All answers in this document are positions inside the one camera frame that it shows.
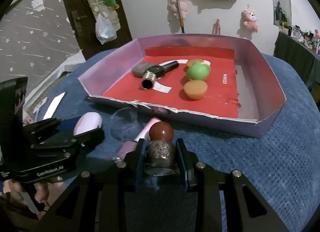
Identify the pink oval case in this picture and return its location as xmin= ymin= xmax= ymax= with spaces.
xmin=73 ymin=112 xmax=102 ymax=136

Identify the glass bottle brown ball cap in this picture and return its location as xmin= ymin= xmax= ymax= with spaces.
xmin=145 ymin=121 xmax=175 ymax=177

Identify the large orange round puck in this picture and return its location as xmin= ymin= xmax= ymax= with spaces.
xmin=183 ymin=80 xmax=208 ymax=100

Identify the green yellow toy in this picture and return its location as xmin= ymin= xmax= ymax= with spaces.
xmin=186 ymin=61 xmax=211 ymax=81

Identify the black nail polish bottle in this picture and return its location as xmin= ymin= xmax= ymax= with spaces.
xmin=146 ymin=60 xmax=179 ymax=78

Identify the person left hand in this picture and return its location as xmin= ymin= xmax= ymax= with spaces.
xmin=3 ymin=179 xmax=67 ymax=210

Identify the purple nail polish bottle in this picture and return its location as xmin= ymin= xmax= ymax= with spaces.
xmin=112 ymin=118 xmax=161 ymax=163

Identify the clear round glass lens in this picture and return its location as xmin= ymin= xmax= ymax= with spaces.
xmin=110 ymin=107 xmax=140 ymax=142

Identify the red paper liner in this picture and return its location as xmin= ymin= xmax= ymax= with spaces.
xmin=103 ymin=47 xmax=240 ymax=118

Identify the pink cardboard box tray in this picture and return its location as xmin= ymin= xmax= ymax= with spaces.
xmin=79 ymin=34 xmax=286 ymax=137

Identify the grey square earbud case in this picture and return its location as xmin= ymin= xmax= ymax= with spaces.
xmin=131 ymin=62 xmax=153 ymax=78

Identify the small orange round puck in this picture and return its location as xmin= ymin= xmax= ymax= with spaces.
xmin=187 ymin=59 xmax=204 ymax=68

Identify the white plastic bag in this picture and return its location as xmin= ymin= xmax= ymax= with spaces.
xmin=95 ymin=14 xmax=117 ymax=44

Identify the dark wooden door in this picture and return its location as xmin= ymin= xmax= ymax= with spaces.
xmin=63 ymin=0 xmax=132 ymax=59

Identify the pink plush toy right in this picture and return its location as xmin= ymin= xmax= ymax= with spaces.
xmin=241 ymin=9 xmax=259 ymax=33

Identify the pink plush toy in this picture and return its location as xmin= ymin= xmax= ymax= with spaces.
xmin=168 ymin=0 xmax=188 ymax=20
xmin=241 ymin=9 xmax=259 ymax=33

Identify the dark cloth covered table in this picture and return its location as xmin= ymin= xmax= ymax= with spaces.
xmin=273 ymin=32 xmax=319 ymax=89

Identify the pink plush toy left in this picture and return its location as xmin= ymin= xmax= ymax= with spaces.
xmin=168 ymin=0 xmax=188 ymax=20

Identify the pink hanging strap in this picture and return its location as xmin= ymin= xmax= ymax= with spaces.
xmin=213 ymin=18 xmax=222 ymax=35

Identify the orange grey mop handle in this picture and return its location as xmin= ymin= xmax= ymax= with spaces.
xmin=176 ymin=0 xmax=185 ymax=34

